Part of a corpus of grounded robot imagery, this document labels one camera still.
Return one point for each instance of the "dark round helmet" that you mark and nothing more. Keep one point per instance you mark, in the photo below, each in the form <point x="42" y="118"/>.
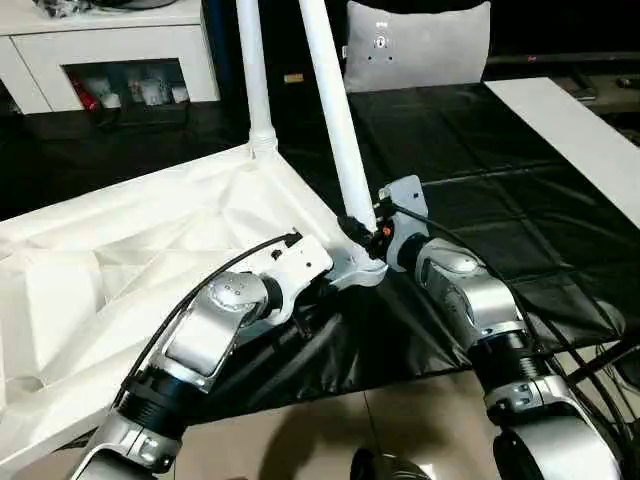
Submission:
<point x="135" y="3"/>

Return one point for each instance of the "white plastic table top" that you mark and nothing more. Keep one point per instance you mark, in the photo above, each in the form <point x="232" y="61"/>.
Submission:
<point x="125" y="240"/>

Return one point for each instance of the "grey cushion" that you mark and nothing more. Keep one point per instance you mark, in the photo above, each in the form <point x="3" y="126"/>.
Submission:
<point x="425" y="50"/>

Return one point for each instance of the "white sideboard with glass doors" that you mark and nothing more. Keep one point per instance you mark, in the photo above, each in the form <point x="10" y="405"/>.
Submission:
<point x="100" y="40"/>

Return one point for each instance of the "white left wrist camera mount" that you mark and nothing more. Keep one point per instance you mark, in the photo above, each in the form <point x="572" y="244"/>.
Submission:
<point x="305" y="260"/>

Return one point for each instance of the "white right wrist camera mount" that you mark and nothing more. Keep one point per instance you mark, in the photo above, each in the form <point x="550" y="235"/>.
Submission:
<point x="407" y="200"/>

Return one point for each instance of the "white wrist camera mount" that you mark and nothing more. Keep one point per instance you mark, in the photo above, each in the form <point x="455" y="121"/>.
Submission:
<point x="305" y="260"/>
<point x="407" y="200"/>

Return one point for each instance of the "black bar with red light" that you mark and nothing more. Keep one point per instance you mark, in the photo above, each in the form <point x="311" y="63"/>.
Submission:
<point x="560" y="59"/>

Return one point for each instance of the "red bottle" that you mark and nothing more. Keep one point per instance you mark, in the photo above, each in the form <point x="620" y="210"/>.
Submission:
<point x="87" y="95"/>

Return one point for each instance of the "black cabinet with gold label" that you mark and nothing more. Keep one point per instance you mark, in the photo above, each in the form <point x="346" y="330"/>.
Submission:
<point x="290" y="45"/>

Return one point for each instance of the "black stand leg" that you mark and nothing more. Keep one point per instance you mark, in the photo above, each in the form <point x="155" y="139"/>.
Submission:
<point x="605" y="362"/>

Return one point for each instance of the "white plastic table leg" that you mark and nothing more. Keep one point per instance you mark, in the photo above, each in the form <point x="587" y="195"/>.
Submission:
<point x="340" y="125"/>
<point x="257" y="75"/>

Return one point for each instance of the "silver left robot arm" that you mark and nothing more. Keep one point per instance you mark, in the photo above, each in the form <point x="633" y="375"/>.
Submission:
<point x="210" y="320"/>

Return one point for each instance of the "grey crumpled cloth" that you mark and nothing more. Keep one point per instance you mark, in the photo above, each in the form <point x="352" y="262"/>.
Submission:
<point x="62" y="6"/>

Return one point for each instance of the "printed glass jar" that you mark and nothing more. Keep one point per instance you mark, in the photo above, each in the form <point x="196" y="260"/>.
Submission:
<point x="152" y="91"/>
<point x="135" y="90"/>

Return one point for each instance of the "small white cup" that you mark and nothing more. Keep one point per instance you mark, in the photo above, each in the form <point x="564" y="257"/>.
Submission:
<point x="179" y="93"/>
<point x="111" y="100"/>

